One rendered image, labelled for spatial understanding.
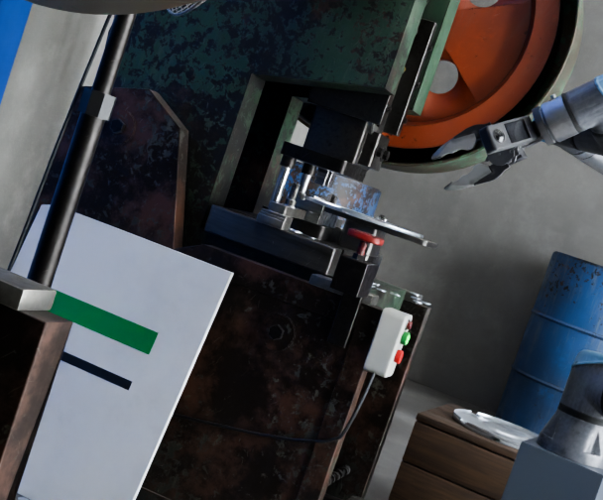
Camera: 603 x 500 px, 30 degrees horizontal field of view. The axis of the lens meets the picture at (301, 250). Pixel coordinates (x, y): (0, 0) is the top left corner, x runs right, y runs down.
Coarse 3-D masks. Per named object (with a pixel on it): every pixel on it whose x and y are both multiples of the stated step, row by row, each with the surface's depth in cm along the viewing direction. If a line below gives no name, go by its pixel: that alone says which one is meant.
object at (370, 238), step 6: (354, 228) 225; (348, 234) 223; (354, 234) 222; (360, 234) 221; (366, 234) 221; (372, 234) 226; (366, 240) 221; (372, 240) 221; (378, 240) 221; (360, 246) 224; (366, 246) 224; (360, 252) 224
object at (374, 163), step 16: (320, 112) 255; (336, 112) 254; (320, 128) 255; (336, 128) 253; (352, 128) 252; (368, 128) 252; (304, 144) 256; (320, 144) 254; (336, 144) 253; (352, 144) 252; (368, 144) 254; (384, 144) 259; (352, 160) 252; (368, 160) 254
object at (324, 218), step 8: (296, 200) 256; (304, 200) 255; (304, 208) 255; (312, 208) 254; (320, 208) 254; (304, 216) 255; (312, 216) 254; (320, 216) 254; (328, 216) 260; (336, 216) 266; (320, 224) 256; (328, 224) 262
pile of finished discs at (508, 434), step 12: (456, 420) 294; (468, 420) 295; (480, 420) 302; (492, 420) 309; (480, 432) 286; (492, 432) 290; (504, 432) 292; (516, 432) 298; (528, 432) 309; (516, 444) 283
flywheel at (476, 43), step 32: (512, 0) 287; (544, 0) 281; (480, 32) 289; (512, 32) 286; (544, 32) 281; (480, 64) 289; (512, 64) 286; (544, 64) 280; (448, 96) 291; (480, 96) 288; (512, 96) 282; (416, 128) 289; (448, 128) 287
